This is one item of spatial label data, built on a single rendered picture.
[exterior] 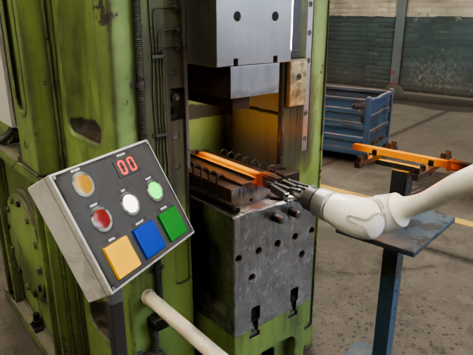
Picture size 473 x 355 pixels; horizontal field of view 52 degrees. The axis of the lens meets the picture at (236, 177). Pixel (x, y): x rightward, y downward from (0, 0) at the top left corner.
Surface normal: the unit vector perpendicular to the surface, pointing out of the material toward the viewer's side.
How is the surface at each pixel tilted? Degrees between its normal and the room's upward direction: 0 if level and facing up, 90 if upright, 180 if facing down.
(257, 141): 90
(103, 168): 60
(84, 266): 90
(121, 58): 90
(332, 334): 0
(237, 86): 90
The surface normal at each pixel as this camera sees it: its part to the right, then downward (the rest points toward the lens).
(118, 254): 0.78, -0.35
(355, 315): 0.00, -0.95
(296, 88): 0.63, 0.25
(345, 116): -0.56, 0.25
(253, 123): -0.78, 0.20
